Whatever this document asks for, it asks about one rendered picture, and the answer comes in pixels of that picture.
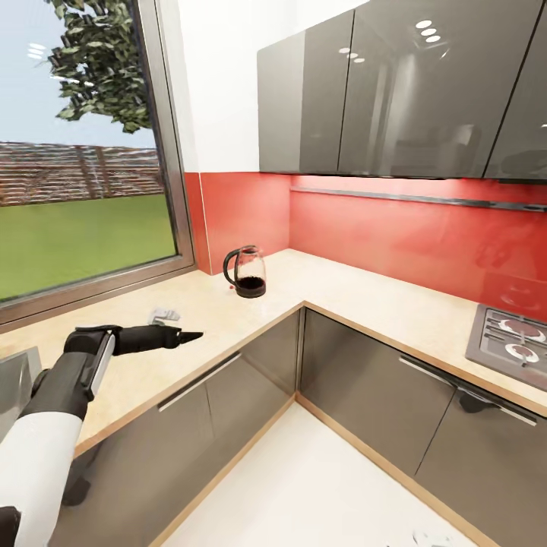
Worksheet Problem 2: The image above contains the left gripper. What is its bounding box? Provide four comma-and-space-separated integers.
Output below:
135, 324, 204, 353

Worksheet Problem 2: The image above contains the electric kettle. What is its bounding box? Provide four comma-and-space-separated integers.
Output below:
223, 245, 267, 299

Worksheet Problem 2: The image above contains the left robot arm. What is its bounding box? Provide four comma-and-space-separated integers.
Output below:
0, 307, 204, 547

